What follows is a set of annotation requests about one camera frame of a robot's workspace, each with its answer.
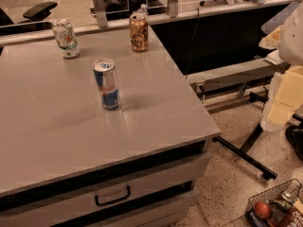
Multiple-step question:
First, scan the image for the grey side shelf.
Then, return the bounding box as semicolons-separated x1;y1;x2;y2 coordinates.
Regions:
187;59;289;93

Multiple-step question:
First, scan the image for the black wire basket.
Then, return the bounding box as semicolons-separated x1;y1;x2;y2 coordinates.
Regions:
245;179;303;227

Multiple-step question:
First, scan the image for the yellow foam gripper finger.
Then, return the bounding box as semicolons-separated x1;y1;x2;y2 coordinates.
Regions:
258;26;282;49
260;65;303;131

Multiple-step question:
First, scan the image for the red bull can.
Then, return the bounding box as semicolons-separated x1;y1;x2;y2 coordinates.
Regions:
92;59;120;111

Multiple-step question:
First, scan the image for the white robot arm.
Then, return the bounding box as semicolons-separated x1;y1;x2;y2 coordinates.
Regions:
259;3;303;131

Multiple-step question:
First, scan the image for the grey drawer with black handle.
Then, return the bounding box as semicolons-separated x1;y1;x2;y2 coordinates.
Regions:
0;153;210;227

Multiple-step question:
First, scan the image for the grey metal partition post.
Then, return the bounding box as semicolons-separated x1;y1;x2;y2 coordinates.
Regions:
92;0;108;28
167;0;178;18

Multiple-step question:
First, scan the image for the orange brown soda can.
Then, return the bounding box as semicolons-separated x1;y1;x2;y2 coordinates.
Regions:
129;12;149;52

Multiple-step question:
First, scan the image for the black metal floor frame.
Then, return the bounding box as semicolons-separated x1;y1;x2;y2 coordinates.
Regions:
212;93;303;181

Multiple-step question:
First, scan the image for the black hanging cable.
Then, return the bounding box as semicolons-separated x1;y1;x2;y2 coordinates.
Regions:
184;7;201;78

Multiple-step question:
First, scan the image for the white green 7up can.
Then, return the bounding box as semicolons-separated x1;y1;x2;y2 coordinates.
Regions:
52;19;80;59

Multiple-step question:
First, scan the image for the white wipes packet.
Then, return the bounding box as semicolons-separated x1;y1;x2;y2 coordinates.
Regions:
265;50;283;65

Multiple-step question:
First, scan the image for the red apple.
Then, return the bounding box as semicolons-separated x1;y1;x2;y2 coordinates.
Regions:
254;201;271;218

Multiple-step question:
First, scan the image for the black shoe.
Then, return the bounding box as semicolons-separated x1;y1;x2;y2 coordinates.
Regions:
285;126;303;161

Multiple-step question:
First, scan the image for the clear plastic water bottle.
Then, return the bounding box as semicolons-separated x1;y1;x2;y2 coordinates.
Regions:
138;4;149;16

